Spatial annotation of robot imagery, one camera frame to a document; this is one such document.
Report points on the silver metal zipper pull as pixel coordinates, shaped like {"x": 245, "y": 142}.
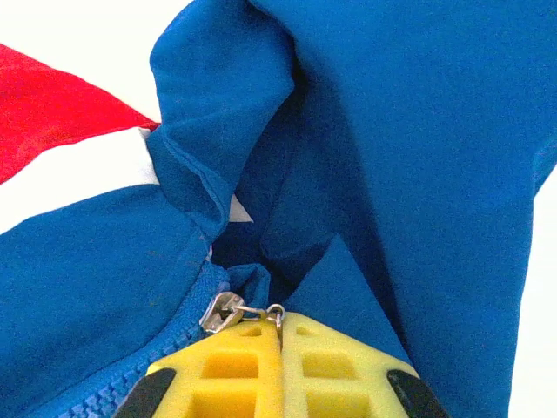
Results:
{"x": 219, "y": 315}

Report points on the blue red white zip jacket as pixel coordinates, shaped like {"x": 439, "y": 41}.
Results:
{"x": 391, "y": 152}

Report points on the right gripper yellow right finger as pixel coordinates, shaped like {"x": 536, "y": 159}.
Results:
{"x": 339, "y": 374}

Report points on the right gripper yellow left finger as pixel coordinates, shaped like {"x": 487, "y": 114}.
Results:
{"x": 226, "y": 374}

